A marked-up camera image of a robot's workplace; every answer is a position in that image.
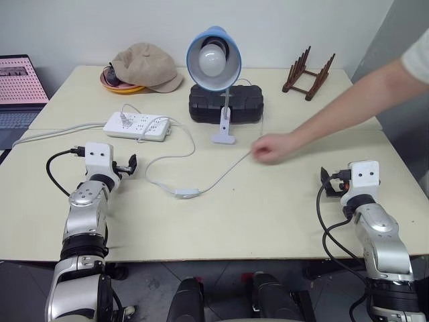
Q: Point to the white caster wheel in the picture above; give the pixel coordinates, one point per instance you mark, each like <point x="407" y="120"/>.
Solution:
<point x="129" y="312"/>

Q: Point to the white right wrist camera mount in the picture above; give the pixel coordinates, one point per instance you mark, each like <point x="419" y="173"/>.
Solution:
<point x="365" y="176"/>

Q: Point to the white light bulb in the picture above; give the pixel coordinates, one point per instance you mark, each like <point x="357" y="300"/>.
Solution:
<point x="211" y="60"/>

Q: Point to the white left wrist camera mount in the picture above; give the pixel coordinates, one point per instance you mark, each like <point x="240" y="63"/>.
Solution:
<point x="97" y="157"/>

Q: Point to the white power strip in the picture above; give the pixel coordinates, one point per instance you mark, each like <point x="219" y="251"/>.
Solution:
<point x="114" y="127"/>

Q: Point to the black plastic case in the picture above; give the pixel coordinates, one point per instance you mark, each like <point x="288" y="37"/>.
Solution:
<point x="244" y="104"/>

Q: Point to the light shirt sleeve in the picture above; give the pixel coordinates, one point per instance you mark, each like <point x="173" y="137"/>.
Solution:
<point x="419" y="57"/>

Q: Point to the laptop with pink screen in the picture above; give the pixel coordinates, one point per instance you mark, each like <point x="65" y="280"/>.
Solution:
<point x="20" y="80"/>

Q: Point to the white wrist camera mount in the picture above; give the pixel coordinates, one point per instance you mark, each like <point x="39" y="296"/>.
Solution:
<point x="365" y="176"/>
<point x="97" y="157"/>

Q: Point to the black caster wheel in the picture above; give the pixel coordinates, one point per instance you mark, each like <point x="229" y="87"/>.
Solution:
<point x="118" y="271"/>
<point x="311" y="272"/>

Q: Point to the person's bare forearm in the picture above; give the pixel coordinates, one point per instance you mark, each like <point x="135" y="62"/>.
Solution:
<point x="352" y="104"/>

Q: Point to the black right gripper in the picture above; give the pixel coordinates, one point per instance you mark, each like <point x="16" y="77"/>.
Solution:
<point x="340" y="182"/>

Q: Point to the beige newsboy cap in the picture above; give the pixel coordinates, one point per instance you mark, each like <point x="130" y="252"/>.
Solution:
<point x="144" y="63"/>

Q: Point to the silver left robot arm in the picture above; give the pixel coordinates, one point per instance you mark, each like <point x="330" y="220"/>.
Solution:
<point x="83" y="218"/>

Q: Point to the blue clip desk lamp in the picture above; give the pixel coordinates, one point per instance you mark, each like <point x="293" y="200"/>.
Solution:
<point x="214" y="31"/>

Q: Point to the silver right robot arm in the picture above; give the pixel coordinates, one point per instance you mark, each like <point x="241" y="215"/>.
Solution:
<point x="382" y="234"/>

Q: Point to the person's bare hand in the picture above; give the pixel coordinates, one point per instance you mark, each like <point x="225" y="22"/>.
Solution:
<point x="273" y="149"/>

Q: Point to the brown wooden dish rack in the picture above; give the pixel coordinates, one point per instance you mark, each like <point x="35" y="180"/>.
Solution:
<point x="320" y="80"/>

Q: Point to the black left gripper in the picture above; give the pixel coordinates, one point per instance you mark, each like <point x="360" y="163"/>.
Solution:
<point x="122" y="168"/>

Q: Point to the dark purple object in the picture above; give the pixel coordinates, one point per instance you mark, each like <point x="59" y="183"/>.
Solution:
<point x="110" y="77"/>

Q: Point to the dark rounded shape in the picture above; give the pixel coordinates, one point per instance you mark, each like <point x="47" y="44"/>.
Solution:
<point x="271" y="298"/>
<point x="186" y="302"/>

